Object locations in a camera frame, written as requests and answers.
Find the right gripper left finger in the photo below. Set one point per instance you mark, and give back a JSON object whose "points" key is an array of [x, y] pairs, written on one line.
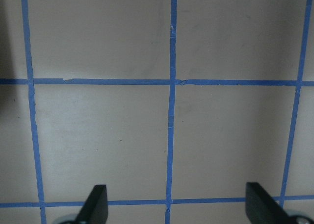
{"points": [[95, 209]]}

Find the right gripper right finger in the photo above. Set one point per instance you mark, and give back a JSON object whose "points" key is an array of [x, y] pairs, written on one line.
{"points": [[261, 208]]}

